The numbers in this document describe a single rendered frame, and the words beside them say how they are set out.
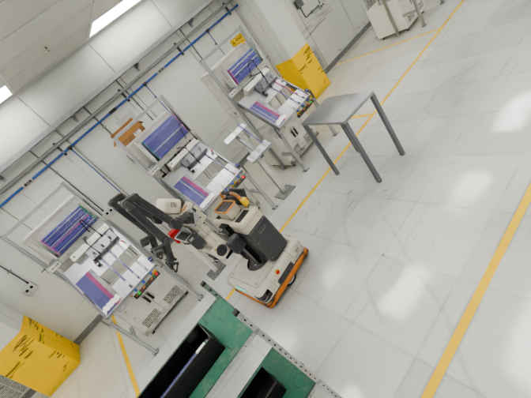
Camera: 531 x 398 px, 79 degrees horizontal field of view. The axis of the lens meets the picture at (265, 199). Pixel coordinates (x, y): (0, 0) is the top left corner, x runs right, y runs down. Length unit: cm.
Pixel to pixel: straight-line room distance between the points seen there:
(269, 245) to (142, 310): 190
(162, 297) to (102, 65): 344
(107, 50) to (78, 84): 68
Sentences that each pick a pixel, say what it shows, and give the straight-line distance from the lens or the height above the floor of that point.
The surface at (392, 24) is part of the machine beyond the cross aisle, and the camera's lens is 705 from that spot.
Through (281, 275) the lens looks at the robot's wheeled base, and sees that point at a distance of 300.
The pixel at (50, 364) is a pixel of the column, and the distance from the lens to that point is 556.
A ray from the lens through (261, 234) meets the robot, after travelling 283.
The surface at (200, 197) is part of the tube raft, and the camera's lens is 381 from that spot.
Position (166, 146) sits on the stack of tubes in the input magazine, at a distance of 403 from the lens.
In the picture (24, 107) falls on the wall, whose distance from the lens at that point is 546.
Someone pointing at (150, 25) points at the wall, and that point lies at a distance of 593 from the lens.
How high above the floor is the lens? 205
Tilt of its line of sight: 27 degrees down
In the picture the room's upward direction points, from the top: 41 degrees counter-clockwise
